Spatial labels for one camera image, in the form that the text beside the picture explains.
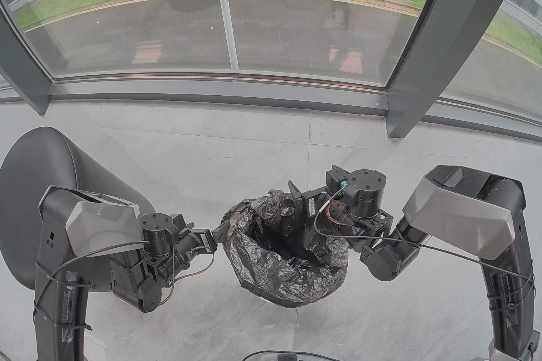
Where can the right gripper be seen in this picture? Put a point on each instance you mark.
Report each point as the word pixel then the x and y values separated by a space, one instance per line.
pixel 317 205

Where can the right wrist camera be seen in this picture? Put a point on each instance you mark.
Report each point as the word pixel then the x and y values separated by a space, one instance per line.
pixel 334 177

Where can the dark grey round chair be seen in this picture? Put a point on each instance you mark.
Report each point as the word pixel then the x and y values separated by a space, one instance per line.
pixel 38 164

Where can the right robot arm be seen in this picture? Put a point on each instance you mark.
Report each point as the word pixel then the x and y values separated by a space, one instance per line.
pixel 457 207

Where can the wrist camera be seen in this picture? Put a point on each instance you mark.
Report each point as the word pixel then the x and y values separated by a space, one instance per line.
pixel 334 177
pixel 178 226

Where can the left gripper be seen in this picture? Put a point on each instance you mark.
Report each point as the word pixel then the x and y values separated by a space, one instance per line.
pixel 201 244

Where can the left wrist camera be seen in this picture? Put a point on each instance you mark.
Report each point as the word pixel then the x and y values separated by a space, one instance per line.
pixel 178 226

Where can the window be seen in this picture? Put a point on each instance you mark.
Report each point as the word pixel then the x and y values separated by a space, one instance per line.
pixel 127 33

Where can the black plastic bag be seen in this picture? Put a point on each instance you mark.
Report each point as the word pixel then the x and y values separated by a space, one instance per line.
pixel 296 274

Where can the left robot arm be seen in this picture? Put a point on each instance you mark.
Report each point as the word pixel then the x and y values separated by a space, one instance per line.
pixel 101 224

